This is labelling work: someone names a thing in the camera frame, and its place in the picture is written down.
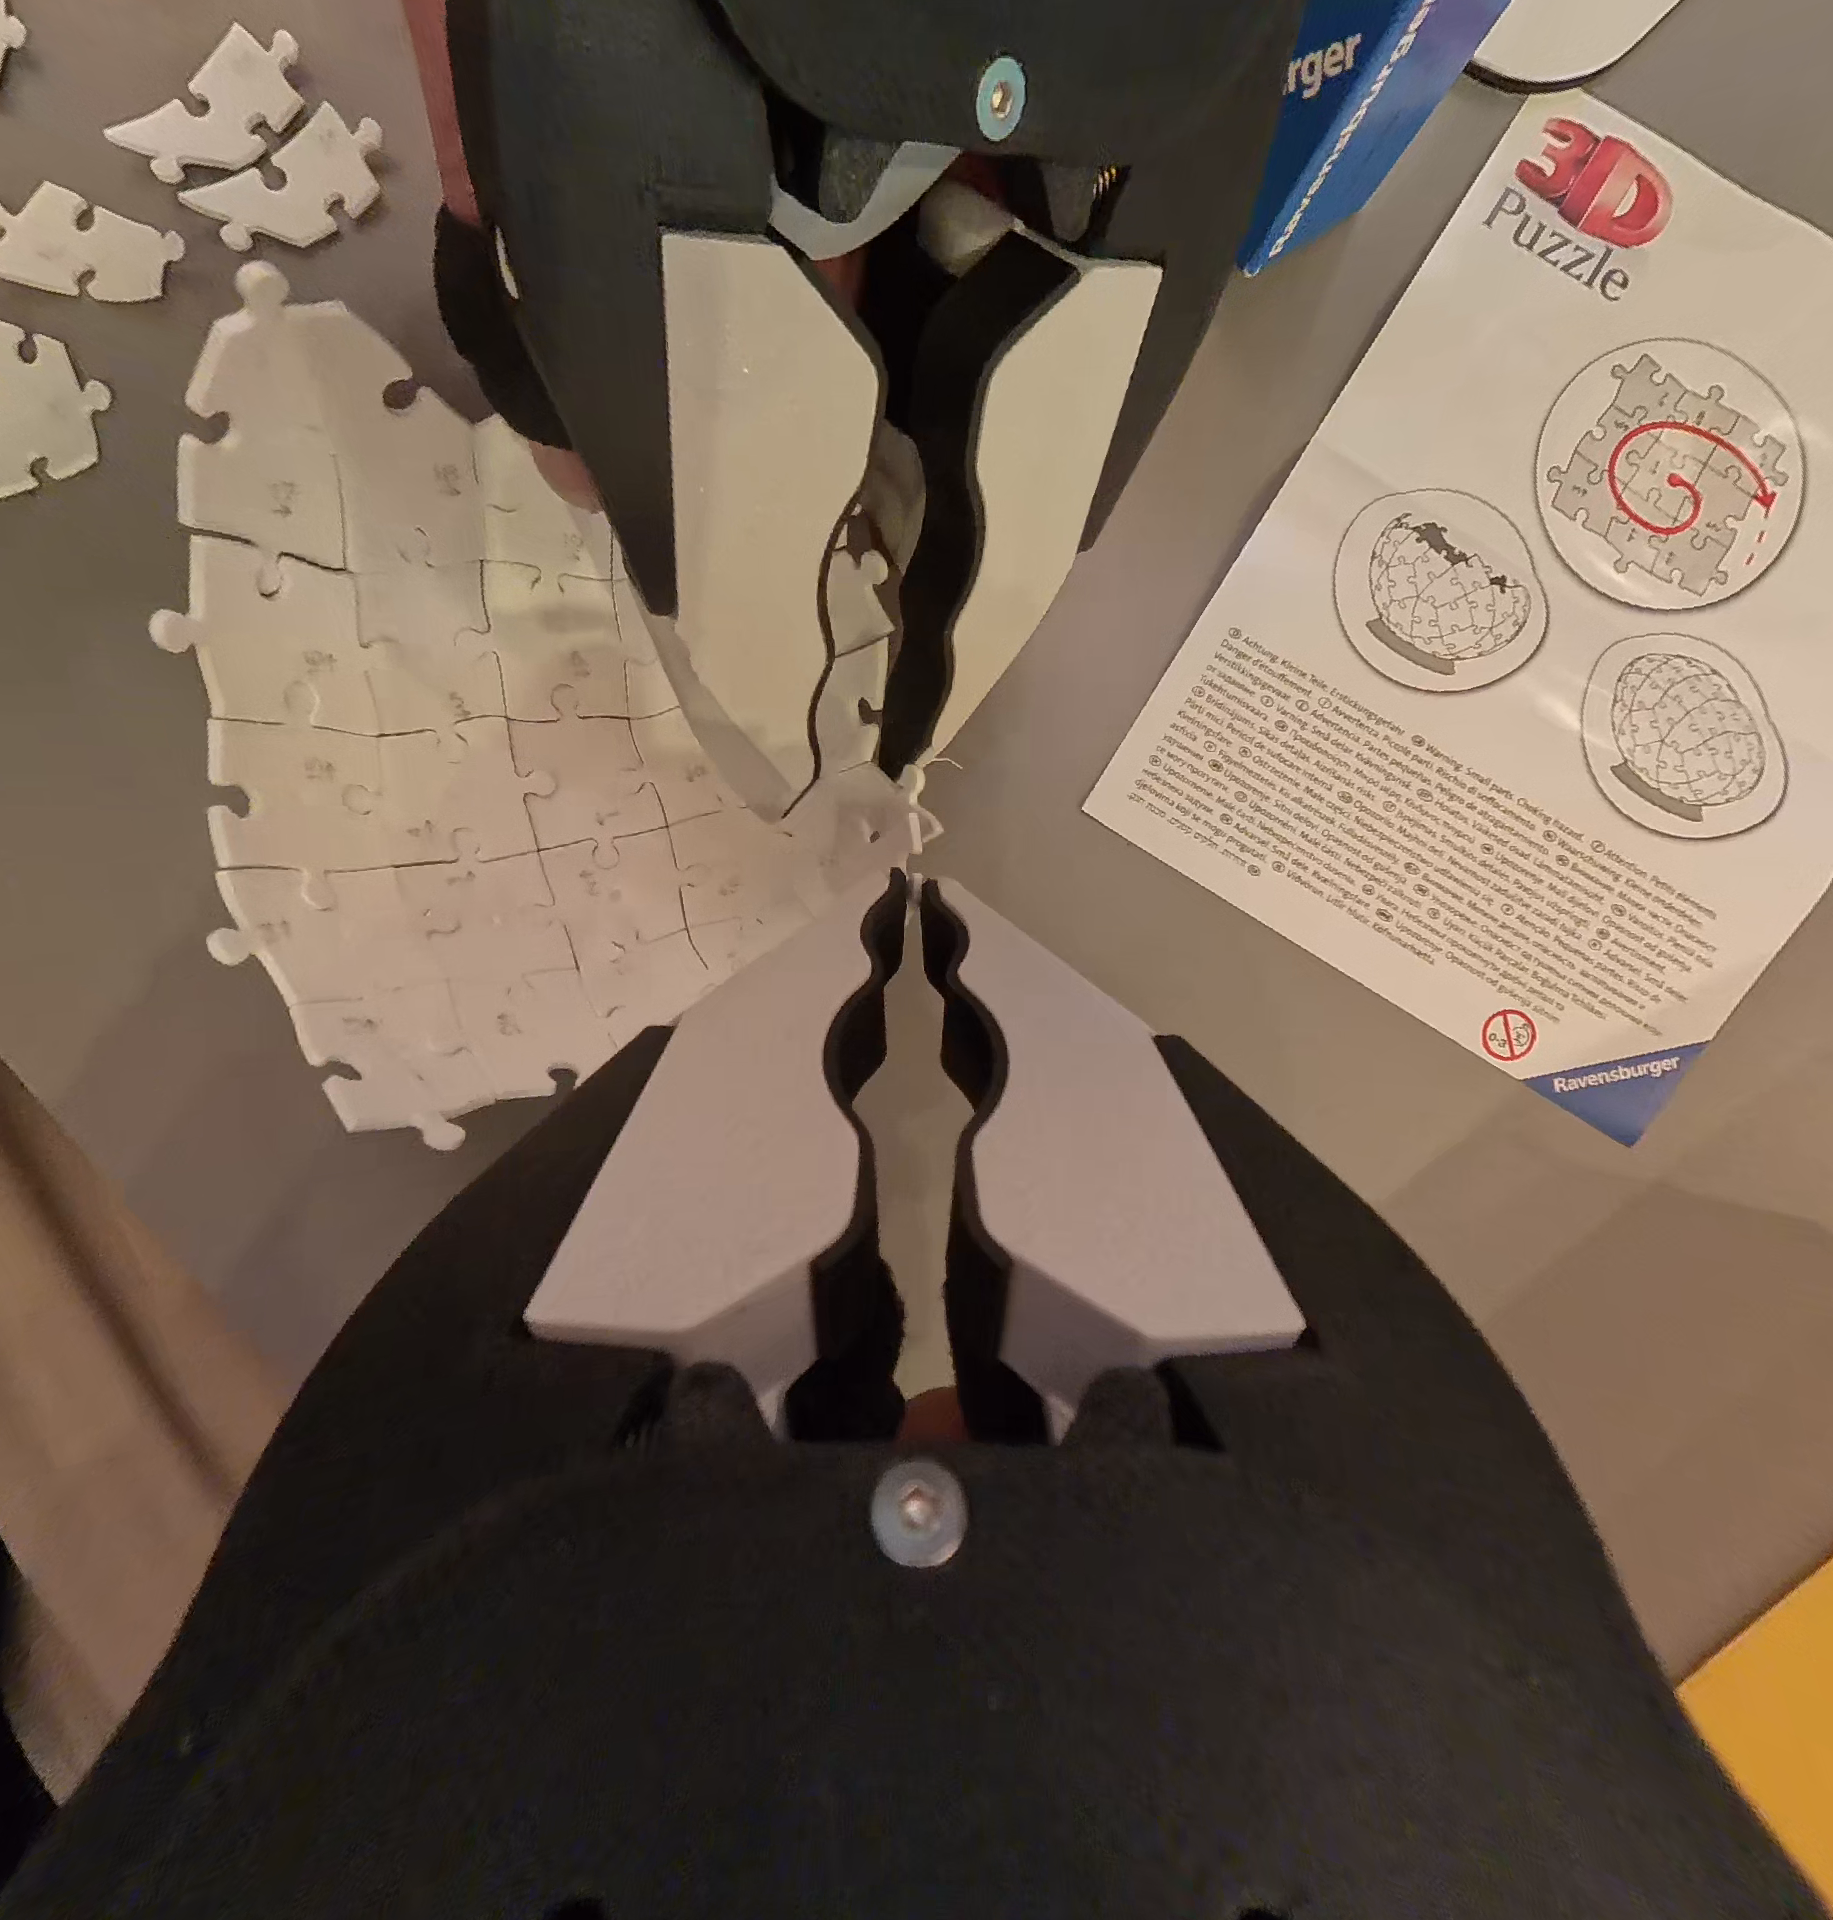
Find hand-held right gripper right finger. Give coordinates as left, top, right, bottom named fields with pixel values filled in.
left=916, top=874, right=1307, bottom=1407

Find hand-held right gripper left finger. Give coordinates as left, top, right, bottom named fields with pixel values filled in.
left=524, top=871, right=919, bottom=1432

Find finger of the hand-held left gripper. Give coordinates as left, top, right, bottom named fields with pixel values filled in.
left=648, top=226, right=888, bottom=820
left=884, top=220, right=1167, bottom=779

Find partly built white puzzle ball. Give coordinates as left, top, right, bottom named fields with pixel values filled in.
left=149, top=263, right=949, bottom=1152

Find colourful printed puzzle box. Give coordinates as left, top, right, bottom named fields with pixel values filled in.
left=1239, top=0, right=1510, bottom=280

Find person's left hand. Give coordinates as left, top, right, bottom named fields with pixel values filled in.
left=422, top=0, right=606, bottom=514

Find white printed instruction leaflet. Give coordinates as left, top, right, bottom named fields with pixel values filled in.
left=1082, top=90, right=1833, bottom=1149

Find beige trousers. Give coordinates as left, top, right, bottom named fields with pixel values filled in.
left=0, top=1013, right=297, bottom=1801

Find yellow box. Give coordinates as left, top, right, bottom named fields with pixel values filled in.
left=1673, top=1612, right=1833, bottom=1920

